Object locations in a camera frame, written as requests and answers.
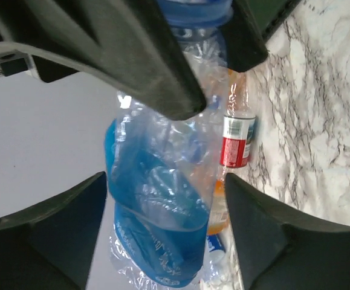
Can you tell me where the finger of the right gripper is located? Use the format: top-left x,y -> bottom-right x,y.
222,1 -> 268,73
0,1 -> 207,120

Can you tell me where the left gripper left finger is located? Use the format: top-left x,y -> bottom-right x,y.
0,172 -> 107,289

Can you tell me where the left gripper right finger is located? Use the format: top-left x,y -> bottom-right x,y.
225,173 -> 350,289

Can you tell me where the nongfu red label bottle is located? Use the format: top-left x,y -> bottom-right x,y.
220,69 -> 256,169

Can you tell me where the crushed blue label bottle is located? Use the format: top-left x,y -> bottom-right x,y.
104,1 -> 232,289

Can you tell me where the right black foam pad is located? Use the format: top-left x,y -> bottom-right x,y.
248,0 -> 301,42

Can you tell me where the orange label bottle centre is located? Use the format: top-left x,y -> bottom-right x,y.
207,180 -> 229,236

